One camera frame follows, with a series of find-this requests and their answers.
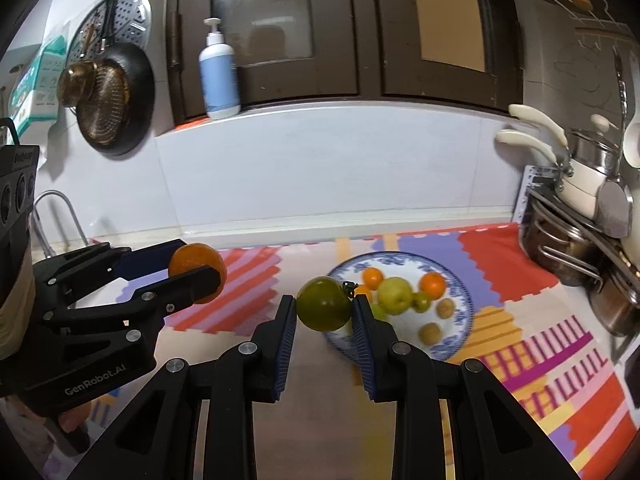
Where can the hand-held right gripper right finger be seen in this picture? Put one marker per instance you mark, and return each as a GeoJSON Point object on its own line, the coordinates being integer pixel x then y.
{"type": "Point", "coordinates": [364, 350]}

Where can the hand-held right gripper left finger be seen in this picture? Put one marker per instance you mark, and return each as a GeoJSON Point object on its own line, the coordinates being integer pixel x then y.
{"type": "Point", "coordinates": [286, 350]}

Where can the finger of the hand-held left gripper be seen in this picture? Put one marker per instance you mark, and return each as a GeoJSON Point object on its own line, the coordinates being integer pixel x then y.
{"type": "Point", "coordinates": [192, 285]}
{"type": "Point", "coordinates": [150, 257]}

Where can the orange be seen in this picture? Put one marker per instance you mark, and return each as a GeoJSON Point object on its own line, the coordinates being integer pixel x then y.
{"type": "Point", "coordinates": [200, 257]}

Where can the blue patterned white plate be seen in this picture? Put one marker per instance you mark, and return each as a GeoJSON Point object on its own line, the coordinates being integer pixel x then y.
{"type": "Point", "coordinates": [405, 332]}

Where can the large green tomato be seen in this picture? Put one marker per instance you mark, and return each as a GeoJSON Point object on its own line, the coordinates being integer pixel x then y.
{"type": "Point", "coordinates": [322, 305]}

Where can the large yellow-green citrus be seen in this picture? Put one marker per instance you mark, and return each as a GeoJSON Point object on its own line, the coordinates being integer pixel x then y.
{"type": "Point", "coordinates": [395, 296]}

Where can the small brown round fruit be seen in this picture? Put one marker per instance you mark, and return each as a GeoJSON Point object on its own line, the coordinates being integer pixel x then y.
{"type": "Point", "coordinates": [430, 333]}
{"type": "Point", "coordinates": [445, 308]}

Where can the small green tomato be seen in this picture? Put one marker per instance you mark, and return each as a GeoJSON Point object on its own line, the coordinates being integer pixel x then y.
{"type": "Point", "coordinates": [421, 302]}

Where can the tangerine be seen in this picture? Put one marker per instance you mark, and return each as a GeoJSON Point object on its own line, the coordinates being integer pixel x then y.
{"type": "Point", "coordinates": [432, 284]}

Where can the small orange kumquat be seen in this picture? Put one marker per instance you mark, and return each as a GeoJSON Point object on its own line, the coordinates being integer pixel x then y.
{"type": "Point", "coordinates": [372, 277]}
{"type": "Point", "coordinates": [363, 292]}

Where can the chrome arched faucet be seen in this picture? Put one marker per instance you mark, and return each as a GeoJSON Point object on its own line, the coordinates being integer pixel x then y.
{"type": "Point", "coordinates": [67, 212]}

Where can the brass mesh strainer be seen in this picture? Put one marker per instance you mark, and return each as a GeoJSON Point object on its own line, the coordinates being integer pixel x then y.
{"type": "Point", "coordinates": [107, 110]}

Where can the black frying pan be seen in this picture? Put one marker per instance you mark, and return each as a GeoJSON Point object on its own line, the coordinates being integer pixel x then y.
{"type": "Point", "coordinates": [140, 90]}

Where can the brass ladle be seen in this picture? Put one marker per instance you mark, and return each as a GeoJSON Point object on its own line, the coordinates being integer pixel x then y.
{"type": "Point", "coordinates": [75, 85]}

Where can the white blue pump bottle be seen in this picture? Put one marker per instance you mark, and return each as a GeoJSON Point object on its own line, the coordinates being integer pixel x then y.
{"type": "Point", "coordinates": [219, 75]}

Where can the colourful striped mat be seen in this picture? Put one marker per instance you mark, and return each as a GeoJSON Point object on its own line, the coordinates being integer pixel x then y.
{"type": "Point", "coordinates": [550, 410]}

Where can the green white packet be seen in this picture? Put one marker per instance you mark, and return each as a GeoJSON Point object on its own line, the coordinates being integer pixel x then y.
{"type": "Point", "coordinates": [42, 85]}

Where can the large steel pot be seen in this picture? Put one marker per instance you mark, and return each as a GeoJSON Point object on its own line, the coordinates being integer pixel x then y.
{"type": "Point", "coordinates": [550, 245]}
{"type": "Point", "coordinates": [617, 305]}

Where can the perforated metal steamer tray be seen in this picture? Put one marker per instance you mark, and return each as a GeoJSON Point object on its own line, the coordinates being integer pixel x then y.
{"type": "Point", "coordinates": [125, 15]}

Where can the steel pot lid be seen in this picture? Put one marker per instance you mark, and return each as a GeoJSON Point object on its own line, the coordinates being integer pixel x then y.
{"type": "Point", "coordinates": [615, 210]}

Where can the dark brown wooden cabinet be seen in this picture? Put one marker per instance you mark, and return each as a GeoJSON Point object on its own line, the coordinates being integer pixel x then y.
{"type": "Point", "coordinates": [365, 35]}

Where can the steel pot with lid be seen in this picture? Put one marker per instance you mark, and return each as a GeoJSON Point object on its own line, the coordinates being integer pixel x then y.
{"type": "Point", "coordinates": [595, 152]}

